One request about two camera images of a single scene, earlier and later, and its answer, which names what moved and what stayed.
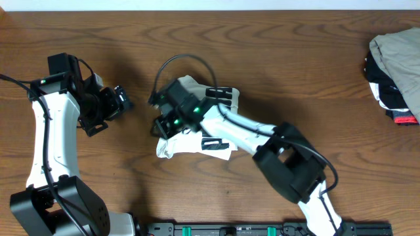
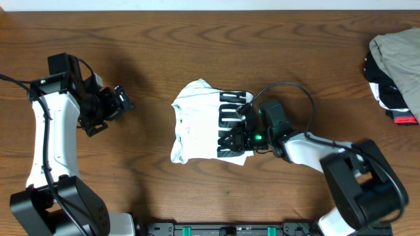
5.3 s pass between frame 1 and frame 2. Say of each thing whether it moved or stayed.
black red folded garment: stayed
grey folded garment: stayed
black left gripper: stayed
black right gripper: moved
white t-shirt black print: moved
